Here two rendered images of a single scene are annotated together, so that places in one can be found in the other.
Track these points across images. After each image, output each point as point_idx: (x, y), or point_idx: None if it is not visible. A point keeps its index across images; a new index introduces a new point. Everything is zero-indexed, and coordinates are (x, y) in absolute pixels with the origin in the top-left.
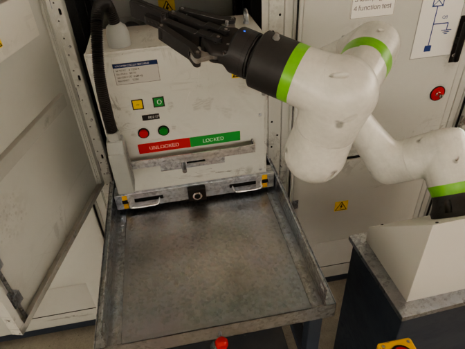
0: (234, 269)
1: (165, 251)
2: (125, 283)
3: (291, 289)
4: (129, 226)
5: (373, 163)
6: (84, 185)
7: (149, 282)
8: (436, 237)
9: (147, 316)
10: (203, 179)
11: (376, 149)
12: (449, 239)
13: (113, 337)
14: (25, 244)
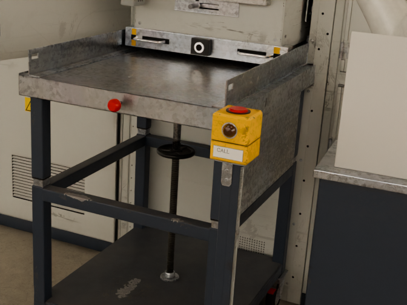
0: (177, 83)
1: (134, 66)
2: (80, 66)
3: (209, 99)
4: (125, 55)
5: (374, 28)
6: (114, 26)
7: (99, 71)
8: (358, 55)
9: (74, 77)
10: (213, 34)
11: (375, 5)
12: (377, 66)
13: (37, 74)
14: (26, 5)
